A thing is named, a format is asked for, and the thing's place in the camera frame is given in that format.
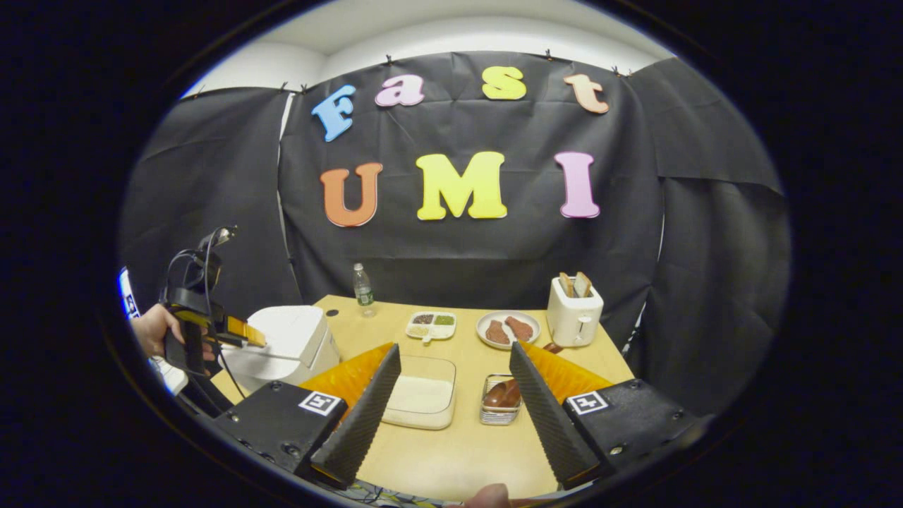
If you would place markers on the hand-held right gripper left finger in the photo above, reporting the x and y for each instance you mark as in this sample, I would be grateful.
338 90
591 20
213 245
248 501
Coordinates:
363 416

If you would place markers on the white rice cooker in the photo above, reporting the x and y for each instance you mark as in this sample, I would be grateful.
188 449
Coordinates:
286 346

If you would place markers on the bread slice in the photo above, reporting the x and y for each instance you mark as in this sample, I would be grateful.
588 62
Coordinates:
566 285
583 283

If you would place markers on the clear water bottle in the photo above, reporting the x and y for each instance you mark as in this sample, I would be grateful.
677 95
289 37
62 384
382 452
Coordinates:
363 293

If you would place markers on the wooden spoon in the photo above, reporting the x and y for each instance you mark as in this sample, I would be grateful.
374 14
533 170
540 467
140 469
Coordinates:
502 394

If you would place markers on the white toaster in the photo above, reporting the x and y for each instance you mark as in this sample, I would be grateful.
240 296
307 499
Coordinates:
573 317

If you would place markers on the plate with meat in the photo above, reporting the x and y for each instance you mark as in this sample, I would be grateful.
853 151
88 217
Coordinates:
508 331

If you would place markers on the clear container of rice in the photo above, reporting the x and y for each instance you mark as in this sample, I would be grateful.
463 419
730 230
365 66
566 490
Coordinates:
422 395

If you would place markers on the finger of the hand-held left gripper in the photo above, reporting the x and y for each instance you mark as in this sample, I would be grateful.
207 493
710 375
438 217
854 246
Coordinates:
247 331

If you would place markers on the black backdrop cloth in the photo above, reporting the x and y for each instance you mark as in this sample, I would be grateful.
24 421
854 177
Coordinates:
494 254

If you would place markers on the brown meat piece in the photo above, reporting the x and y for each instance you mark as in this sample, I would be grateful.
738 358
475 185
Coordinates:
497 332
520 328

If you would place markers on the computer monitor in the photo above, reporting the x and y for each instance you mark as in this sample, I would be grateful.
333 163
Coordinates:
129 296

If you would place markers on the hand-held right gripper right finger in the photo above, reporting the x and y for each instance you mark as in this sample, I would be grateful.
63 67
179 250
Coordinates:
547 416

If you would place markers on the white divided grain dish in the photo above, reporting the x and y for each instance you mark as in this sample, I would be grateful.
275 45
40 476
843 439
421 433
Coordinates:
430 326

